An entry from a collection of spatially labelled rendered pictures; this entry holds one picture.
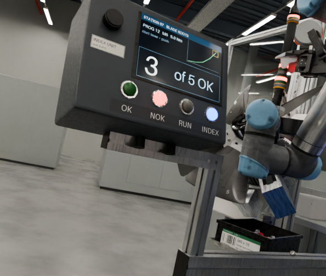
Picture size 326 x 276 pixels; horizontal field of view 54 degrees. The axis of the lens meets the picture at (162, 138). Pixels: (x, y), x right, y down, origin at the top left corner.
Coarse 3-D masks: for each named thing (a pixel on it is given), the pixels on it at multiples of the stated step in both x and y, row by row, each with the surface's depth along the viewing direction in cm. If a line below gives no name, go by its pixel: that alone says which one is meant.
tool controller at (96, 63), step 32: (96, 0) 45; (128, 0) 48; (96, 32) 44; (128, 32) 47; (160, 32) 50; (192, 32) 54; (64, 64) 52; (96, 64) 43; (128, 64) 46; (192, 64) 52; (224, 64) 56; (64, 96) 46; (96, 96) 42; (192, 96) 51; (224, 96) 55; (96, 128) 49; (128, 128) 48; (160, 128) 47; (192, 128) 50; (224, 128) 53
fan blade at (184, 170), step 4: (208, 148) 137; (212, 148) 136; (216, 148) 135; (220, 148) 134; (212, 152) 136; (180, 164) 142; (184, 164) 141; (180, 168) 142; (184, 168) 141; (188, 168) 140; (192, 168) 139; (180, 172) 141; (184, 172) 140; (188, 172) 139
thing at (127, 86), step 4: (128, 80) 45; (124, 84) 44; (128, 84) 44; (132, 84) 45; (120, 88) 44; (124, 88) 44; (128, 88) 44; (132, 88) 44; (136, 88) 46; (124, 92) 44; (128, 92) 44; (132, 92) 44; (136, 92) 45; (124, 96) 44; (128, 96) 45; (132, 96) 45
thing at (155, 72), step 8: (144, 48) 48; (144, 56) 47; (152, 56) 48; (160, 56) 49; (136, 64) 46; (144, 64) 47; (152, 64) 48; (160, 64) 49; (136, 72) 46; (144, 72) 47; (152, 72) 48; (160, 72) 48; (152, 80) 47; (160, 80) 48
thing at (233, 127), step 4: (240, 116) 130; (244, 116) 128; (236, 120) 130; (240, 120) 128; (232, 124) 128; (236, 124) 128; (240, 124) 124; (244, 124) 123; (232, 128) 125; (236, 128) 123; (240, 128) 122; (244, 128) 121; (236, 132) 124; (244, 132) 122; (236, 136) 127; (240, 136) 124
